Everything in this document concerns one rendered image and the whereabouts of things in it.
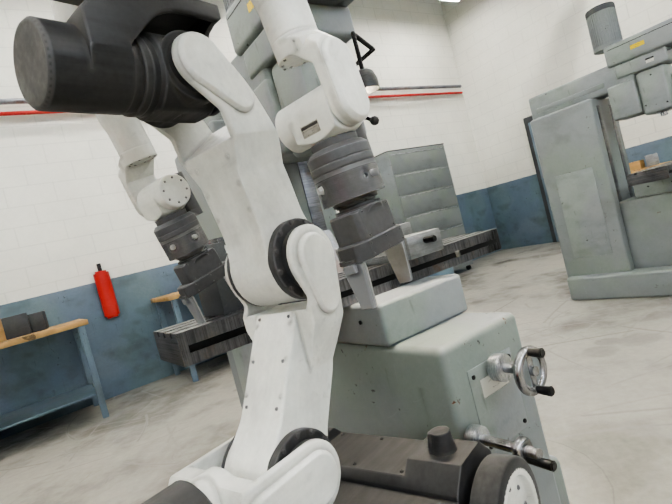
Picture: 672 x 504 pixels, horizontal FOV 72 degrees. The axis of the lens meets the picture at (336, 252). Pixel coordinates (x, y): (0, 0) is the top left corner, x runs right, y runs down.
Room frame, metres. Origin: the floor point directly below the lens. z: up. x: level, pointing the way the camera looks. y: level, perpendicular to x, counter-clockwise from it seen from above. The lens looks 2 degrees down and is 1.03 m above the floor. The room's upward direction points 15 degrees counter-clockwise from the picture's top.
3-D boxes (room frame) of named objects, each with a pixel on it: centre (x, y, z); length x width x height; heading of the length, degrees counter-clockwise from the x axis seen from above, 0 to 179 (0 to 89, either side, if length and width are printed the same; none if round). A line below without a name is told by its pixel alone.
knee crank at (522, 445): (1.00, -0.26, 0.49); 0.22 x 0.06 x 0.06; 35
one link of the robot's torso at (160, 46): (0.74, 0.18, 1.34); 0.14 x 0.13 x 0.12; 50
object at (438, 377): (1.50, -0.09, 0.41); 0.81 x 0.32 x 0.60; 35
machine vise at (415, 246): (1.55, -0.17, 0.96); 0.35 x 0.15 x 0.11; 35
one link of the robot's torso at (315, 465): (0.71, 0.21, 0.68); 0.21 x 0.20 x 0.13; 140
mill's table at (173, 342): (1.50, -0.04, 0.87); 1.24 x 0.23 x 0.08; 125
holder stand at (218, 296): (1.30, 0.28, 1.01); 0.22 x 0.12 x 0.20; 132
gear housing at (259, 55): (1.55, -0.05, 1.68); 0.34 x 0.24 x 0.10; 35
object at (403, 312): (1.52, -0.07, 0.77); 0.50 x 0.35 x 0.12; 35
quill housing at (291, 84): (1.52, -0.07, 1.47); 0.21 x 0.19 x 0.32; 125
